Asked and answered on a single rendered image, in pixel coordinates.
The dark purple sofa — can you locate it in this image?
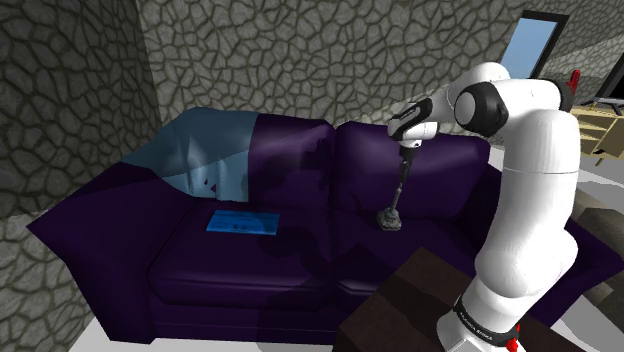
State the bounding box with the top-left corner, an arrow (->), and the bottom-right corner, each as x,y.
26,107 -> 624,345

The small red object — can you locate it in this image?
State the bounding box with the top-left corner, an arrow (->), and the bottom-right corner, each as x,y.
567,69 -> 582,99

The small grey round object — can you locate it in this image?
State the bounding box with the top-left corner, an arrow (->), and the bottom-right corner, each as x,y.
375,206 -> 403,233

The light blue blanket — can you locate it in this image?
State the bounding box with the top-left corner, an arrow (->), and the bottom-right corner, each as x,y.
120,107 -> 260,203

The blue flat book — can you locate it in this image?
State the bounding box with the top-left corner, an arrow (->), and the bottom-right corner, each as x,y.
205,209 -> 282,237

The black framed window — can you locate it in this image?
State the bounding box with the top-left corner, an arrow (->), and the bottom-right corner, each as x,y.
498,9 -> 571,80

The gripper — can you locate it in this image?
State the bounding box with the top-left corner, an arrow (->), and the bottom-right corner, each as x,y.
392,145 -> 418,211

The yellow wooden shelf cabinet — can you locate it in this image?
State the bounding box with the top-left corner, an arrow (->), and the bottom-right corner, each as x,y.
569,104 -> 624,168

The black television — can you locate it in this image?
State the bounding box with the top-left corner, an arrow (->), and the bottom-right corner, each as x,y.
591,50 -> 624,117

